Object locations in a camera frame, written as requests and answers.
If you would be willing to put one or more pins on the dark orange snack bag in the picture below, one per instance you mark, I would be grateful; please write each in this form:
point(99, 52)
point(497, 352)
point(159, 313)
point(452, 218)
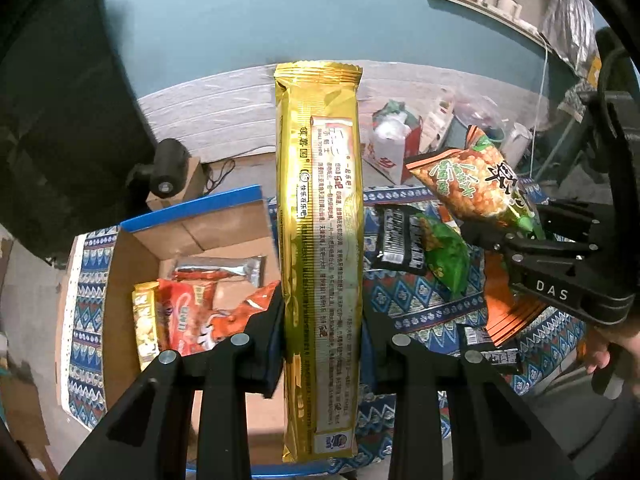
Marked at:
point(237, 320)

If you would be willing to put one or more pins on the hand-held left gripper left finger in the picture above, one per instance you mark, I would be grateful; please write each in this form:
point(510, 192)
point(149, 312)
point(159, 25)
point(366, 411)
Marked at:
point(272, 355)

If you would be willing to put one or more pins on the silver snack packet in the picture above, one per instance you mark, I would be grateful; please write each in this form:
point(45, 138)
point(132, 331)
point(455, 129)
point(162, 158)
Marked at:
point(220, 267)

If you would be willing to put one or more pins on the cardboard box with blue rim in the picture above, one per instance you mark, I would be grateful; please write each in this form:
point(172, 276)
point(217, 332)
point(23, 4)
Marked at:
point(220, 230)

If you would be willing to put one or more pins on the small black snack packet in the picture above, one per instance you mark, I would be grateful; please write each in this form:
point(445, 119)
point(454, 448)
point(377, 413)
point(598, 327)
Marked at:
point(487, 345)

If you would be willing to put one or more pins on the white kettle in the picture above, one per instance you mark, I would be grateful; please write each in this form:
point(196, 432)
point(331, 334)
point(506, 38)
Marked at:
point(517, 142)

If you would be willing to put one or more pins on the green pole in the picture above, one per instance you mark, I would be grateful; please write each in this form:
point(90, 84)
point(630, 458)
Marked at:
point(565, 145)

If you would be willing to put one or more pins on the white wall shelf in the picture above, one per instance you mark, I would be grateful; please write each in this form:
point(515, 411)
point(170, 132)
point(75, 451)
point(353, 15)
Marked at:
point(480, 7)

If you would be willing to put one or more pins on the flat orange packet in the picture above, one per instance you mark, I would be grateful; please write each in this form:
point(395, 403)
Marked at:
point(500, 305)

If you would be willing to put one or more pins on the long gold snack packet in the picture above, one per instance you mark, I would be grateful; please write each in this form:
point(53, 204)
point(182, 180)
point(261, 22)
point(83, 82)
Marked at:
point(320, 260)

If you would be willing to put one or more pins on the black round device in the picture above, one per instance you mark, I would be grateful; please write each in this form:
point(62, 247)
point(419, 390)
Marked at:
point(165, 170)

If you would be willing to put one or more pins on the orange and green peanut bag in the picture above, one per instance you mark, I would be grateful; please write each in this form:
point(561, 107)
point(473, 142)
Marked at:
point(470, 190)

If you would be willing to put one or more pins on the white and brown paper bag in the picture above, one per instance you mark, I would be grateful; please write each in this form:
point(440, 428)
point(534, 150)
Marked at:
point(435, 120)

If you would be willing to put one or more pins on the blue patterned tablecloth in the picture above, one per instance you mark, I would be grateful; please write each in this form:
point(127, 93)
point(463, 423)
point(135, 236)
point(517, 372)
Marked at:
point(400, 300)

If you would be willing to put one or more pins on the person's right hand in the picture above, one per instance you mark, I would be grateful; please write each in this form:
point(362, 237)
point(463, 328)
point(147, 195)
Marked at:
point(620, 350)

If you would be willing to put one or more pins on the black cloth panel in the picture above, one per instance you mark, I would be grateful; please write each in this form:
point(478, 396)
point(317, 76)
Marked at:
point(65, 110)

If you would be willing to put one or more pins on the small gold snack packet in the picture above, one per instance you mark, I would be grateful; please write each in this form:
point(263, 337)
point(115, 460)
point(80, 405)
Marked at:
point(145, 320)

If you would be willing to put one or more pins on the clear plastic bin bag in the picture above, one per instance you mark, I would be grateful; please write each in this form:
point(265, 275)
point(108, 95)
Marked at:
point(475, 112)

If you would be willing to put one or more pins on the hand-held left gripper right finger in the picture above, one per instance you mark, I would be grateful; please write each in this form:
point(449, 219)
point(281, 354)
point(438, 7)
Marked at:
point(372, 355)

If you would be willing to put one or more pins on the grey patterned cloth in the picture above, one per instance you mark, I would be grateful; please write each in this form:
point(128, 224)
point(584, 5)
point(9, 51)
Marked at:
point(575, 102)

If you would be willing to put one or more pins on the red snack packet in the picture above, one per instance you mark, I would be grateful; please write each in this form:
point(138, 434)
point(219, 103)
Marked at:
point(185, 315)

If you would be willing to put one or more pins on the wooden block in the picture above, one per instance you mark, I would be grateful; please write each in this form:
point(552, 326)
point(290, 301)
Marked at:
point(195, 180)

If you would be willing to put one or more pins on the red and white paper bag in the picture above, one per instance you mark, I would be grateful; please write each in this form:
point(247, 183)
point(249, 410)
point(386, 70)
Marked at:
point(395, 155)

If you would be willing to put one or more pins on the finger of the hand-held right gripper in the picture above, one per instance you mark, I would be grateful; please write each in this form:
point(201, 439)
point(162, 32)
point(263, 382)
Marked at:
point(570, 212)
point(525, 245)

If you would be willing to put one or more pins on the silver foil sheet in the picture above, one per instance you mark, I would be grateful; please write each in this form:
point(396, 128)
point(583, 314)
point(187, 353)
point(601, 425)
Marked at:
point(570, 20)

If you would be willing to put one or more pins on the green snack bag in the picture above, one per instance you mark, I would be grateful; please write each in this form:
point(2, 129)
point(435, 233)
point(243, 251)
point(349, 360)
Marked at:
point(447, 260)

